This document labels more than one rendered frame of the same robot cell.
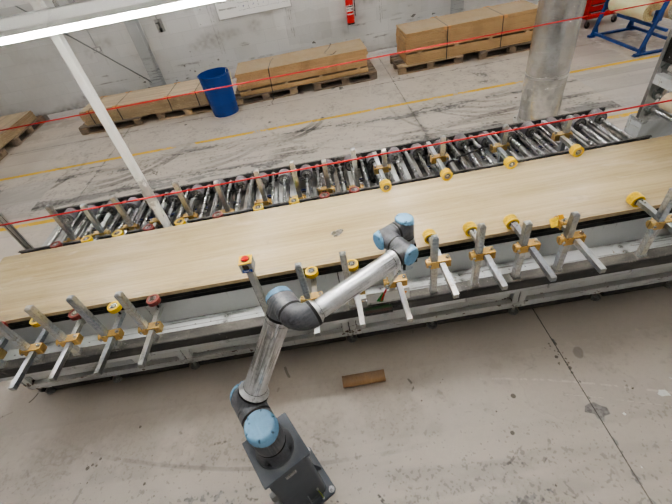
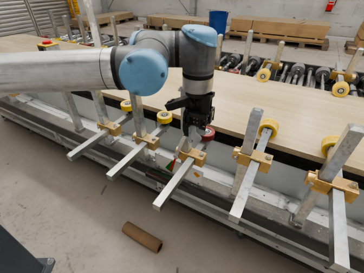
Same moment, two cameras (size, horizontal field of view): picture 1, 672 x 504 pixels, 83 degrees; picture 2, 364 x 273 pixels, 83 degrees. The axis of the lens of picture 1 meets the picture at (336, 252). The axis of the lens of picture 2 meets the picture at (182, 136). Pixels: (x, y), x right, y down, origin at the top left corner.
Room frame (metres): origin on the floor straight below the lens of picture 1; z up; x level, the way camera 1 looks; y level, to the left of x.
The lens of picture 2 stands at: (0.87, -0.57, 1.47)
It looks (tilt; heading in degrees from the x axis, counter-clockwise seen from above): 38 degrees down; 27
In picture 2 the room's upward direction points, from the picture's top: straight up
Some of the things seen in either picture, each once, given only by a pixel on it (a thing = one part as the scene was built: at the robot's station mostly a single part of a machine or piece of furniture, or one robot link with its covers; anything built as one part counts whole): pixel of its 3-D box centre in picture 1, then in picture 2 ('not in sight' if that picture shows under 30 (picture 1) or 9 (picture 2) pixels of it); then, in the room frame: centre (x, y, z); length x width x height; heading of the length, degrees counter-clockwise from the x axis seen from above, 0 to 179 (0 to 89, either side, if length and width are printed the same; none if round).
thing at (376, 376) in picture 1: (363, 378); (142, 236); (1.36, -0.01, 0.04); 0.30 x 0.08 x 0.08; 88
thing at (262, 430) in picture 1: (263, 431); not in sight; (0.79, 0.50, 0.79); 0.17 x 0.15 x 0.18; 26
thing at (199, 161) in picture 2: (395, 281); (190, 155); (1.48, -0.30, 0.85); 0.13 x 0.06 x 0.05; 88
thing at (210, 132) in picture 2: not in sight; (205, 139); (1.60, -0.33, 0.85); 0.08 x 0.08 x 0.11
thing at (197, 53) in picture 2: (404, 226); (197, 52); (1.40, -0.35, 1.31); 0.10 x 0.09 x 0.12; 116
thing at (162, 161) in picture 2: (388, 296); (177, 169); (1.46, -0.25, 0.75); 0.26 x 0.01 x 0.10; 88
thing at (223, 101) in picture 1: (220, 92); (218, 25); (7.14, 1.43, 0.36); 0.59 x 0.57 x 0.73; 177
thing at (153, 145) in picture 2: not in sight; (145, 140); (1.49, -0.05, 0.83); 0.13 x 0.06 x 0.05; 88
